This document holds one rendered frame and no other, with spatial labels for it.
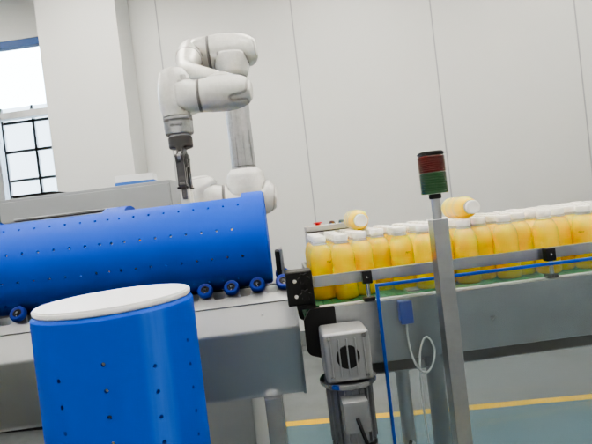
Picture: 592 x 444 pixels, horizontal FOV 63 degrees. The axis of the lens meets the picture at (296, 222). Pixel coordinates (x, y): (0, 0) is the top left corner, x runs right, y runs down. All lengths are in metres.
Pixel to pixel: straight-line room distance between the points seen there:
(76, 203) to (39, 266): 1.76
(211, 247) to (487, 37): 3.60
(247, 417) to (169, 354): 1.18
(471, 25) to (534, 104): 0.83
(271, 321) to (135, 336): 0.62
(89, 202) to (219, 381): 1.95
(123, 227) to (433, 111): 3.29
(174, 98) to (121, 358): 0.92
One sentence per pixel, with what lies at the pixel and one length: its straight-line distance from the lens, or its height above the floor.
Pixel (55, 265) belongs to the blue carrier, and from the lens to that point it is 1.49.
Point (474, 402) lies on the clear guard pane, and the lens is 1.42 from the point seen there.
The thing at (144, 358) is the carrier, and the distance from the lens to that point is 0.86.
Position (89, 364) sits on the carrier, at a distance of 0.87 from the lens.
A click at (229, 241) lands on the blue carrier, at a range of 1.37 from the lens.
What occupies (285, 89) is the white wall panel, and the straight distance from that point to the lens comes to 4.28.
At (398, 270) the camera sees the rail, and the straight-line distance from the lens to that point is 1.34.
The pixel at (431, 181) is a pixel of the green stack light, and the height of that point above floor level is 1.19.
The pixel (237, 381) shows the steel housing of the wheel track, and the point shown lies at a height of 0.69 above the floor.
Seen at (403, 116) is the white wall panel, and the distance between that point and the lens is 4.27.
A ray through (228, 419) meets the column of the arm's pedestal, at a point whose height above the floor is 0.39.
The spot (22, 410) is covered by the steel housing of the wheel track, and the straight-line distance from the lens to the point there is 1.68.
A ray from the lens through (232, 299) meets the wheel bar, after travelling 1.42.
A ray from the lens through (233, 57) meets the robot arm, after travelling 2.06.
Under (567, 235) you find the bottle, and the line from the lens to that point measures 1.61.
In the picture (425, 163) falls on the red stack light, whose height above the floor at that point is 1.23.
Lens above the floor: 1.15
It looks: 1 degrees down
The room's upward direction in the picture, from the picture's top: 7 degrees counter-clockwise
